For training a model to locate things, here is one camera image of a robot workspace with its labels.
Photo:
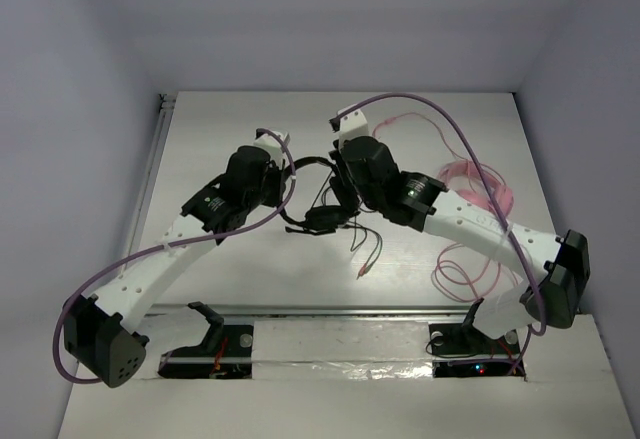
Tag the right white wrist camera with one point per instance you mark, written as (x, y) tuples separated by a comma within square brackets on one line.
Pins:
[(349, 126)]

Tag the aluminium rail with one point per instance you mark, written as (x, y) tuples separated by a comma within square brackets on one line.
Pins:
[(132, 240), (247, 310)]

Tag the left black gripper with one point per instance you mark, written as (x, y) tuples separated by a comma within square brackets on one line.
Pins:
[(275, 185)]

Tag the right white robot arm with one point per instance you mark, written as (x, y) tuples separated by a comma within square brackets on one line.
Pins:
[(555, 269)]

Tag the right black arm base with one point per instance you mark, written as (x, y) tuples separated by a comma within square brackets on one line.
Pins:
[(460, 351)]

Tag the left side aluminium rail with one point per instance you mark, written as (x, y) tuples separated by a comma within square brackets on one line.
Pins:
[(132, 240)]

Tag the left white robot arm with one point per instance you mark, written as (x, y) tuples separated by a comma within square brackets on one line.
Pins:
[(98, 324)]

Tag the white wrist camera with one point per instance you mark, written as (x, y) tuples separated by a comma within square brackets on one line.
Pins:
[(271, 143), (349, 126)]

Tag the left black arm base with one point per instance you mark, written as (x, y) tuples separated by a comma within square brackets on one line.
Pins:
[(222, 351)]

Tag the pink headphones with cable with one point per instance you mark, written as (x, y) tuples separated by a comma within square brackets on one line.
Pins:
[(449, 277)]

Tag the black headphones with cable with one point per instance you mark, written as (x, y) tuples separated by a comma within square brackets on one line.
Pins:
[(335, 207)]

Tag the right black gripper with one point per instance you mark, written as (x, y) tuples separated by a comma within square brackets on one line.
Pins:
[(338, 155)]

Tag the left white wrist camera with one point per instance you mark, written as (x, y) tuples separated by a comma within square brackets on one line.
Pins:
[(271, 143)]

